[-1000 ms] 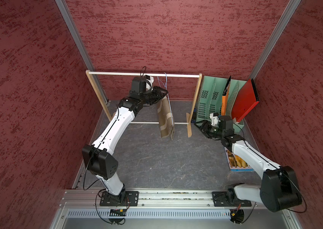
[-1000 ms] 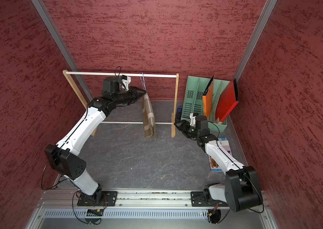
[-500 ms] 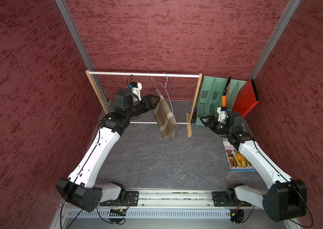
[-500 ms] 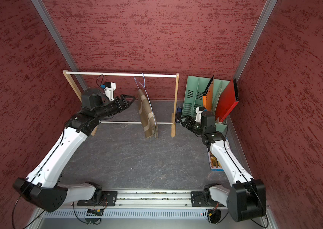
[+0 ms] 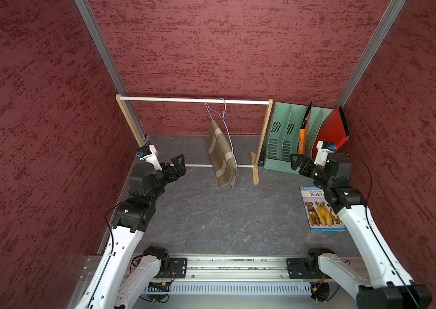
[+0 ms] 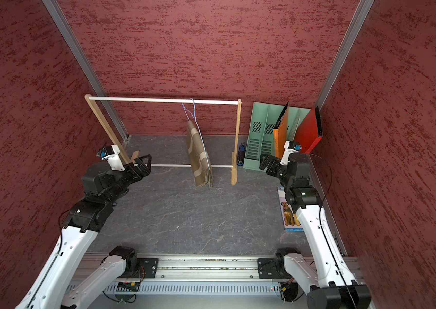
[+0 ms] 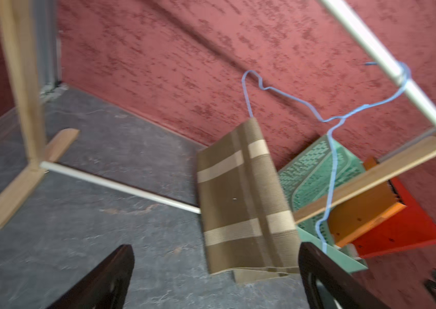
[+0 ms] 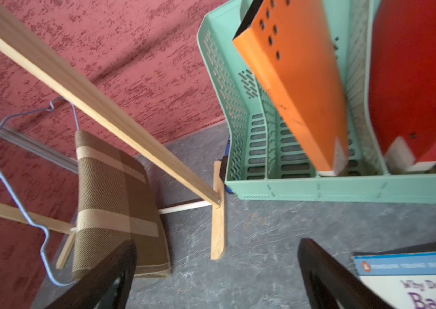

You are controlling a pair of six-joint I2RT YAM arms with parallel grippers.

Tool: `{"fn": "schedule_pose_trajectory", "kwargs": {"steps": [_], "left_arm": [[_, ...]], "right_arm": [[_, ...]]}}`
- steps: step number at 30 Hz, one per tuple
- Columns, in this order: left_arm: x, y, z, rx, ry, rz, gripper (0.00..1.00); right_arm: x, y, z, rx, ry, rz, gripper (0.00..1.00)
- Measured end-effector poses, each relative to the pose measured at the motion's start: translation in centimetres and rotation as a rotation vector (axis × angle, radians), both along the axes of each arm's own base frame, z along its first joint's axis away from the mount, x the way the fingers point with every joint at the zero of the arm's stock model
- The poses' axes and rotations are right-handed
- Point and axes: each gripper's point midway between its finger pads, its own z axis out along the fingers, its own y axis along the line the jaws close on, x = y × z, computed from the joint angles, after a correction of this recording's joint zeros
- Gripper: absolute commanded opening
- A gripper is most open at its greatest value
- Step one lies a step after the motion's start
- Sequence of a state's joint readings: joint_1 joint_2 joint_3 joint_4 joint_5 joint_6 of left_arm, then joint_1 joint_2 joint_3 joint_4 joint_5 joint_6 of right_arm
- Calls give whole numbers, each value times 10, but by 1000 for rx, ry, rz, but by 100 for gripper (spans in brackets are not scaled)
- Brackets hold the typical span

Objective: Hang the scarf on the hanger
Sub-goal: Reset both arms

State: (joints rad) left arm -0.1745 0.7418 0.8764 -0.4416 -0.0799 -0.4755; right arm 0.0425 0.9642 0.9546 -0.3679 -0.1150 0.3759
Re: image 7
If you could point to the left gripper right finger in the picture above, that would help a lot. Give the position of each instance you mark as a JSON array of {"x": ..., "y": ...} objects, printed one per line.
[{"x": 327, "y": 285}]

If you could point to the brown plaid scarf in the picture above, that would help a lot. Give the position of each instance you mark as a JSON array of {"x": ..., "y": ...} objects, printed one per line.
[{"x": 247, "y": 223}]

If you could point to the wooden clothes rack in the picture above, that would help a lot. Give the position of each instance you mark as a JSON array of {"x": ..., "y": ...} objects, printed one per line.
[{"x": 17, "y": 36}]

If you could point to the orange folder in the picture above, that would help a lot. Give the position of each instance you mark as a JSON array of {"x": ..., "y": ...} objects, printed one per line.
[{"x": 357, "y": 216}]

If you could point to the green file organizer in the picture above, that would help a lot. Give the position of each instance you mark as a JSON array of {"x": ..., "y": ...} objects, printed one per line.
[{"x": 305, "y": 179}]

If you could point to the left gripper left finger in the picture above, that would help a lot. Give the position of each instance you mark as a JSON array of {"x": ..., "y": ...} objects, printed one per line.
[{"x": 106, "y": 286}]

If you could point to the left aluminium corner post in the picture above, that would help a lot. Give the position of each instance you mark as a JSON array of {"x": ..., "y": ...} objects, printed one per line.
[{"x": 45, "y": 13}]

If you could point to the red folder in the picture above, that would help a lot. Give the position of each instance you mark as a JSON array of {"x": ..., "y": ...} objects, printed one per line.
[{"x": 408, "y": 229}]

